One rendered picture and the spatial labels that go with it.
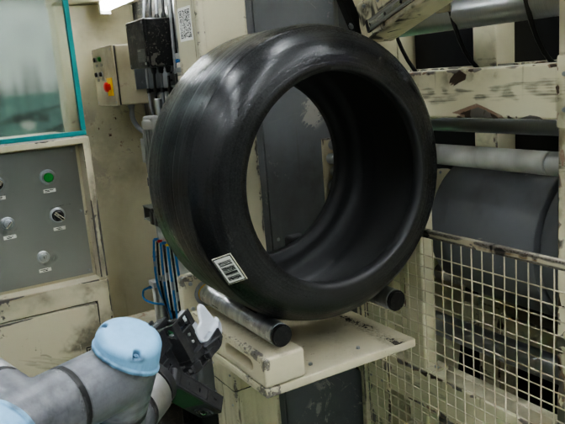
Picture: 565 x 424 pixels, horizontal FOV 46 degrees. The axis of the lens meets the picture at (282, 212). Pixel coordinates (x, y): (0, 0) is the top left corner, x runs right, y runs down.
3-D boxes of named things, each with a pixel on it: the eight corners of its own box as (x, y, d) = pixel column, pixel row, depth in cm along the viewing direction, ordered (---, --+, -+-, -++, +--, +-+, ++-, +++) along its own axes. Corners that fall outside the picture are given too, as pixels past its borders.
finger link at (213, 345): (225, 325, 101) (202, 355, 93) (229, 333, 101) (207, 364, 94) (201, 332, 103) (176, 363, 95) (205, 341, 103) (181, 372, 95)
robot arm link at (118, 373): (101, 380, 65) (86, 458, 70) (181, 339, 74) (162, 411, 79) (52, 337, 69) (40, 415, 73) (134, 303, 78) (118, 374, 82)
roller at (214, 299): (200, 304, 154) (194, 287, 152) (217, 296, 155) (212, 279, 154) (275, 352, 124) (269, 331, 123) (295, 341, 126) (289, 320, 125)
